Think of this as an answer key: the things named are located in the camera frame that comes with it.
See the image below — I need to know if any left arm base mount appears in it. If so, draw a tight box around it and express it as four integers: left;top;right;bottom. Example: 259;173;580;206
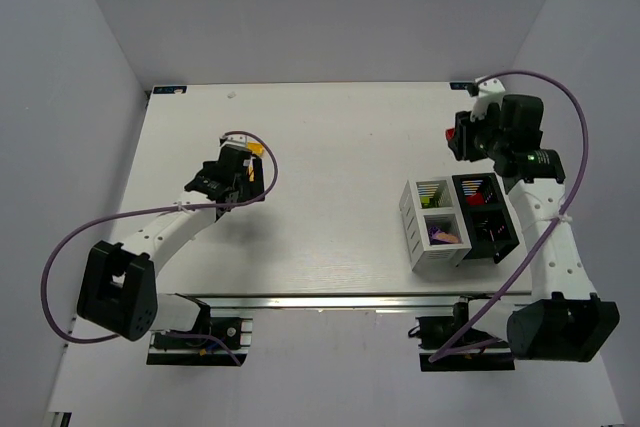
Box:
146;313;253;367

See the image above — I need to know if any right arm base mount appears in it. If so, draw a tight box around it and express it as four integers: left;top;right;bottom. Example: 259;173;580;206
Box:
408;295;516;373

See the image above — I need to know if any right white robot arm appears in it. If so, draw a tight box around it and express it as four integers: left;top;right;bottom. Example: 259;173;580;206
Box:
432;94;620;362

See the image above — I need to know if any right blue corner label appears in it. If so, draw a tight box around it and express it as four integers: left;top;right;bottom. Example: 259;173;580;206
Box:
449;82;472;90

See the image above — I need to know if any yellow lego brick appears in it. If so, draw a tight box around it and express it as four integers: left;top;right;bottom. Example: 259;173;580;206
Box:
247;142;265;157

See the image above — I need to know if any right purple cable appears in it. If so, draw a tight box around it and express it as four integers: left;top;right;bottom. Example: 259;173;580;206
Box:
428;70;590;364

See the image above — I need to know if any left blue corner label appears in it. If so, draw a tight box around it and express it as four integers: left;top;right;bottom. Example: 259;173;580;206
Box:
152;85;187;95

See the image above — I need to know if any plain purple lego block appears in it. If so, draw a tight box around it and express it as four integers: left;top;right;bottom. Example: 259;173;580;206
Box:
428;226;444;245

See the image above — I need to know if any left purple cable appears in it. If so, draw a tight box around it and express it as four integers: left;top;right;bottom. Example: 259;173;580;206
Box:
40;130;279;366

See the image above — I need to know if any purple cable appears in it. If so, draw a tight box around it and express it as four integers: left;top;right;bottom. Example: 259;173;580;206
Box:
428;70;590;364
40;130;279;366

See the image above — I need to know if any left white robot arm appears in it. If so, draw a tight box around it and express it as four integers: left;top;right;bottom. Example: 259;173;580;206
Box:
77;135;265;341

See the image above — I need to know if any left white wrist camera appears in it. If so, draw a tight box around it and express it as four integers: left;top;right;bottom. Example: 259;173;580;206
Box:
219;134;251;152

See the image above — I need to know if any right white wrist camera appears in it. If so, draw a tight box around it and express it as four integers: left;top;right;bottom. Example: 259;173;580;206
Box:
466;77;506;122

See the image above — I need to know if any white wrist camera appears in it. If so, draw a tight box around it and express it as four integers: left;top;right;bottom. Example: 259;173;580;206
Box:
466;77;506;122
219;134;251;152

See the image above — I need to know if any white slotted container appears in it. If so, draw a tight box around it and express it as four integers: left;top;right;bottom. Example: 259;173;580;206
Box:
399;176;471;272

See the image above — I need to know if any blue corner label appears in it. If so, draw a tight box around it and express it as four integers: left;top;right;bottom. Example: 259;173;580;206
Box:
449;82;472;90
152;85;187;95

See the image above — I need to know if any purple butterfly lego block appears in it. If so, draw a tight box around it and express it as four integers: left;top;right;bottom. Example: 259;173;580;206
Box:
440;230;460;244

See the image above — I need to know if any black slotted container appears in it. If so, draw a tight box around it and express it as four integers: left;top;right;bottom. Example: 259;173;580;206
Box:
452;173;519;264

